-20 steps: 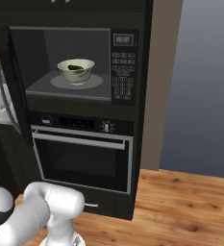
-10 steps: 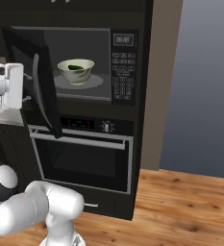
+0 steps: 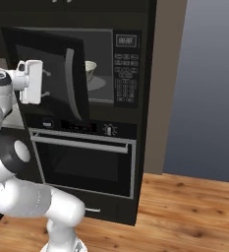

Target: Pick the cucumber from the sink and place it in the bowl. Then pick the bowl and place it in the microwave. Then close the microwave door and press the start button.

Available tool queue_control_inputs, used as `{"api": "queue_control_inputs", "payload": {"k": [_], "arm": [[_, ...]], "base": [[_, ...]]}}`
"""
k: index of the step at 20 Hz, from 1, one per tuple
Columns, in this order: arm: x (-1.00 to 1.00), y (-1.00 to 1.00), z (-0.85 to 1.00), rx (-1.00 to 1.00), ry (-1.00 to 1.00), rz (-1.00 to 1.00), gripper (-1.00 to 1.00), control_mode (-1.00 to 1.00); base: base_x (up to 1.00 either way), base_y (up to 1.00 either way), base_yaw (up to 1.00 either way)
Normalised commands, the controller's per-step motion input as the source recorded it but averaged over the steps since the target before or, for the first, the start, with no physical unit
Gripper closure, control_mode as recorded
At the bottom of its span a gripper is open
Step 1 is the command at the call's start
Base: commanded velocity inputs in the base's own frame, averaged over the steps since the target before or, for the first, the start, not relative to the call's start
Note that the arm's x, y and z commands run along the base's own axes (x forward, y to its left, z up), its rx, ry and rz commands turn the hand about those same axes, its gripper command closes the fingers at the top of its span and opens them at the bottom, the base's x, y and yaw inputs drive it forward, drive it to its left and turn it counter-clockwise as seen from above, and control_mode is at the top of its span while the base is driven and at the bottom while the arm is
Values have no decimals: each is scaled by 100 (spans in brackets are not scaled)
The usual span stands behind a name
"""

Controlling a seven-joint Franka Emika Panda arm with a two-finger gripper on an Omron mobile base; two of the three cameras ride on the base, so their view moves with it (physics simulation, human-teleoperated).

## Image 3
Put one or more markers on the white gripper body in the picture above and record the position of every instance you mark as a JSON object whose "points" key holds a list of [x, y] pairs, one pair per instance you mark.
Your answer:
{"points": [[32, 82]]}

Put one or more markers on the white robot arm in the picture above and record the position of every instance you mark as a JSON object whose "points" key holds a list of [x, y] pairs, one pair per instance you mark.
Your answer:
{"points": [[17, 197]]}

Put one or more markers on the black microwave door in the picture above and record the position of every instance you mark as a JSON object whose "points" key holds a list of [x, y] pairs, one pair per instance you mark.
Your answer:
{"points": [[55, 78]]}

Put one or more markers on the white bowl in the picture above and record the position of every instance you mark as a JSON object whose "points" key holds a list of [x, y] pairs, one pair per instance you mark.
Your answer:
{"points": [[90, 69]]}

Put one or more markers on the glass microwave turntable plate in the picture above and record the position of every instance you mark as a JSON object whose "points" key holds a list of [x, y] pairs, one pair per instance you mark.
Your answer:
{"points": [[98, 83]]}

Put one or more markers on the black cupboard door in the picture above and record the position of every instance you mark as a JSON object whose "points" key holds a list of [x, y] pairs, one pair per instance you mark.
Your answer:
{"points": [[21, 5], [106, 5]]}

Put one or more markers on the black microwave oven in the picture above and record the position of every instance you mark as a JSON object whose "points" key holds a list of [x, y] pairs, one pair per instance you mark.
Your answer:
{"points": [[127, 65]]}

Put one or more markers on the black oven door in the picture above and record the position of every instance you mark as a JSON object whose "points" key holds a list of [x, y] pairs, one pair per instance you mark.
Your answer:
{"points": [[86, 167]]}

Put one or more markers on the microwave start button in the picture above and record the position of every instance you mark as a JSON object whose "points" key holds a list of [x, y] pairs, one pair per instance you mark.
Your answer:
{"points": [[130, 99]]}

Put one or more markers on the black oven knob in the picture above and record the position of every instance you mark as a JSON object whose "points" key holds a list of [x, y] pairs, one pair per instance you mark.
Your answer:
{"points": [[47, 124], [109, 130]]}

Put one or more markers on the black built-in oven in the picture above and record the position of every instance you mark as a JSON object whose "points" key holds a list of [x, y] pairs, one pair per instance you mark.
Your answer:
{"points": [[86, 164]]}

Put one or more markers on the black tall cabinet housing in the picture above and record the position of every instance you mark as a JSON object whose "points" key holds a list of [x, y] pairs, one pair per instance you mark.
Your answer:
{"points": [[145, 147]]}

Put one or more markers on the black drawer front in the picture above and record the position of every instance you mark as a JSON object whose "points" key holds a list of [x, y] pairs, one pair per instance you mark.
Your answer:
{"points": [[116, 206]]}

